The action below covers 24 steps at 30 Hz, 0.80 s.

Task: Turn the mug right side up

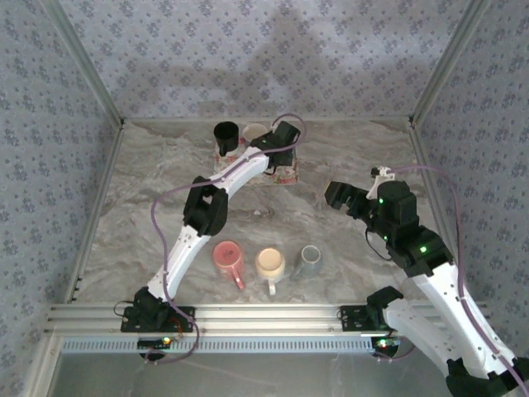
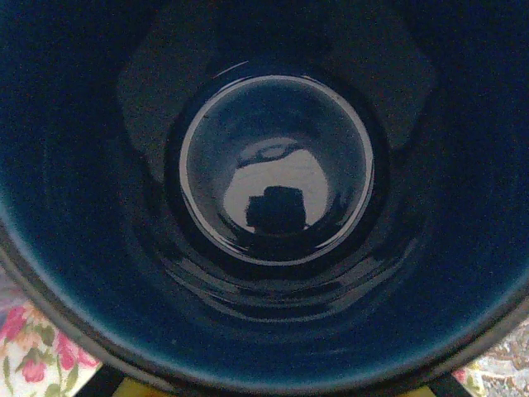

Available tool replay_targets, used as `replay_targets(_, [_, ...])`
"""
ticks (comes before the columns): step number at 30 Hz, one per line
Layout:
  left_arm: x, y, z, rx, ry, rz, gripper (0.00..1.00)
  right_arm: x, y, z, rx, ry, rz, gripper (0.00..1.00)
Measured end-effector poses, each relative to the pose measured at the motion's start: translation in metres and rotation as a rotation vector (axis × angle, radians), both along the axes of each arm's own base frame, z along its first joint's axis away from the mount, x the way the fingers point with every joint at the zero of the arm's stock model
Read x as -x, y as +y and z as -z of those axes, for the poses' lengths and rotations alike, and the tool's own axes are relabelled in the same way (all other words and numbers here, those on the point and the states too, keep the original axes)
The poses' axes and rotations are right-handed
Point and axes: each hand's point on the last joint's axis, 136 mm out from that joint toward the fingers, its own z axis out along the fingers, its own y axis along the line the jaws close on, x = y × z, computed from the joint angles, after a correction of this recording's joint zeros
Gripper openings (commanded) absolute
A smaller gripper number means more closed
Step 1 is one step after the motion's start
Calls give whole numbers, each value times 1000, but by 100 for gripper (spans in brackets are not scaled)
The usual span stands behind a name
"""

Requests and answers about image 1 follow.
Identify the purple mug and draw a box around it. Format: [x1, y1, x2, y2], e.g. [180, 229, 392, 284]
[241, 122, 269, 148]

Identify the black mug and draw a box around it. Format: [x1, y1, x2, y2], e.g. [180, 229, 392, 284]
[212, 121, 241, 157]

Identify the grey mug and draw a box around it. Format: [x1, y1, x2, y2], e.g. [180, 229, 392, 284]
[290, 244, 326, 282]

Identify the cream mug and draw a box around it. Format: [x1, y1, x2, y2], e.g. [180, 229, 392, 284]
[254, 246, 286, 296]

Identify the pink mug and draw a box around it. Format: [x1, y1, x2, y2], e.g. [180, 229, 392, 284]
[212, 240, 247, 292]

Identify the floral fabric mat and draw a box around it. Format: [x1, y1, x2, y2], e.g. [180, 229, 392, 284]
[212, 142, 299, 187]

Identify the right circuit board with LED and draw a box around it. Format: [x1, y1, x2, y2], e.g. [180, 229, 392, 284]
[370, 337, 403, 352]

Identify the circuit board with led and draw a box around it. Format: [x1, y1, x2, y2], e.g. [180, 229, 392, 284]
[370, 337, 403, 352]
[137, 337, 174, 349]

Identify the left circuit board with LED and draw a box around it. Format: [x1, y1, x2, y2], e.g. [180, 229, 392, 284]
[137, 337, 174, 349]

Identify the thin black cable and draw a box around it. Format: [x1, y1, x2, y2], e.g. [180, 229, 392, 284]
[365, 229, 392, 261]

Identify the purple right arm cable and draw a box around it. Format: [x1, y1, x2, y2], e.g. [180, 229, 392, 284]
[388, 164, 526, 385]

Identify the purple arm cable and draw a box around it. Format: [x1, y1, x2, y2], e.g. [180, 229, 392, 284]
[144, 113, 307, 366]
[388, 164, 526, 385]

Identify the aluminium back rail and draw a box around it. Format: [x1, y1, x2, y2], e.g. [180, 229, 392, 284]
[122, 116, 414, 124]

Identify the aluminium rail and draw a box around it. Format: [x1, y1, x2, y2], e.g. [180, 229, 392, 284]
[44, 301, 493, 335]
[61, 122, 127, 305]
[122, 116, 414, 124]
[408, 119, 472, 301]

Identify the aluminium right side rail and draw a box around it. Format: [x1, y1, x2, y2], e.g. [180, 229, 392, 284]
[408, 119, 472, 301]

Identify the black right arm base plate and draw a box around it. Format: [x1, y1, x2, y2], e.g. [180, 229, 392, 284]
[338, 304, 384, 332]

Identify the aluminium front rail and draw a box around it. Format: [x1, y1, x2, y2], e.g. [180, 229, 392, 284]
[44, 301, 493, 335]

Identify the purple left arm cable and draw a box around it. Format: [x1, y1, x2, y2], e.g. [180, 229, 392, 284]
[144, 113, 307, 366]

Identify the aluminium right corner post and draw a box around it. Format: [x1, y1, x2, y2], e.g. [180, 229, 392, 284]
[408, 0, 495, 125]

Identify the aluminium corner post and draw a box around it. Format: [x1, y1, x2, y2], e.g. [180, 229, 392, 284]
[408, 0, 495, 125]
[41, 0, 126, 127]

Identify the slotted grey cable duct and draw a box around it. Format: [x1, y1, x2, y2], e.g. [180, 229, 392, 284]
[60, 333, 379, 356]

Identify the aluminium left side rail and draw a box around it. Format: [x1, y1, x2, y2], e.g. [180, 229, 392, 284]
[61, 122, 127, 305]

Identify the aluminium left corner post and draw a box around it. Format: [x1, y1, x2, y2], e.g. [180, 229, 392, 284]
[41, 0, 126, 127]

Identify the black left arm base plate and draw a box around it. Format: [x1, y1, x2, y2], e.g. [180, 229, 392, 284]
[120, 304, 196, 334]

